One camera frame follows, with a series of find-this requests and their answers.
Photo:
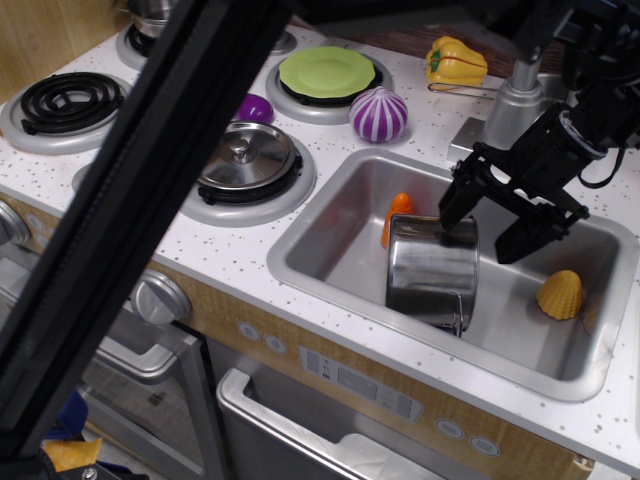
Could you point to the stove burner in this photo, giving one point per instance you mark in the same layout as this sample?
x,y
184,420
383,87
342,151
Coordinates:
x,y
250,214
133,48
330,111

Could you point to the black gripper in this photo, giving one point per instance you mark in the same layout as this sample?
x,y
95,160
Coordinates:
x,y
528,180

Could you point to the silver faucet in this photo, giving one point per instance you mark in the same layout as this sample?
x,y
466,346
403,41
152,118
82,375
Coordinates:
x,y
517,104

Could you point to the dishwasher door with handle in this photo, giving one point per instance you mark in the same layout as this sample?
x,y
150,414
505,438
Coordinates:
x,y
298,434

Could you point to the blue clamp tool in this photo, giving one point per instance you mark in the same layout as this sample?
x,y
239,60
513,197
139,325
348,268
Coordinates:
x,y
71,420

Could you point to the steel pot lid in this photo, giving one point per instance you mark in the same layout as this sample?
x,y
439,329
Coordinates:
x,y
249,155

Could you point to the green plastic plate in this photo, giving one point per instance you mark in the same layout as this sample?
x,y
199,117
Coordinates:
x,y
327,72

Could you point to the silver sink basin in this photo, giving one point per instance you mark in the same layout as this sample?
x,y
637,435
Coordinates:
x,y
333,251

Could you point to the yellow toy corn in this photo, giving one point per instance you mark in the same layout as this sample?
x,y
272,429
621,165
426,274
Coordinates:
x,y
561,295

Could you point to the oven door with handle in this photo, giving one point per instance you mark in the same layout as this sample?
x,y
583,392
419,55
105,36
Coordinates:
x,y
147,389

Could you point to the front right stove burner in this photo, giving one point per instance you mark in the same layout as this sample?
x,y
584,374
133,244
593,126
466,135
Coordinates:
x,y
250,214

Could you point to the silver oven dial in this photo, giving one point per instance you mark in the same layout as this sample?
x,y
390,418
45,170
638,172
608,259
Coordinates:
x,y
158,300

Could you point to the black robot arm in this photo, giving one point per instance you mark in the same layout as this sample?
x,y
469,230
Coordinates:
x,y
601,64

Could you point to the front left coil burner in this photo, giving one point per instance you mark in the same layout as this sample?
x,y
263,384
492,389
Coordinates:
x,y
64,113

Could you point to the yellow toy bell pepper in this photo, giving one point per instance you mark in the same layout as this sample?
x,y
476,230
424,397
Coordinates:
x,y
450,62

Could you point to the purple toy eggplant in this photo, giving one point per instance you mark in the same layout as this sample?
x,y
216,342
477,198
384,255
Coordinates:
x,y
255,108

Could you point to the yellow cloth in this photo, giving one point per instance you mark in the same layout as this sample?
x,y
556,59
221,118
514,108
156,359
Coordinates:
x,y
67,454

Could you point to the silver stove knob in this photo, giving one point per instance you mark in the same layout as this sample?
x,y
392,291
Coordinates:
x,y
79,177
285,44

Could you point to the black foreground frame bar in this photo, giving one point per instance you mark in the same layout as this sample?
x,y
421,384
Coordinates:
x,y
194,80

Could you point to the back left stove burner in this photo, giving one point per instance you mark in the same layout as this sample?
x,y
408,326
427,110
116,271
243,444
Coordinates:
x,y
133,48

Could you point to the purple striped toy onion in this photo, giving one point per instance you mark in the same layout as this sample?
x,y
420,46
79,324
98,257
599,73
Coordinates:
x,y
378,115

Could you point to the steel pot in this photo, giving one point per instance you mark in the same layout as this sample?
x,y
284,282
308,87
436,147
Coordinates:
x,y
433,274
149,16

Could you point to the orange toy carrot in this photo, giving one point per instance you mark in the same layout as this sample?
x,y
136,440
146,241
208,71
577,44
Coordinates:
x,y
400,205

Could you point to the back right stove burner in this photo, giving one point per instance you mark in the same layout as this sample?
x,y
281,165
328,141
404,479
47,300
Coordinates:
x,y
330,111

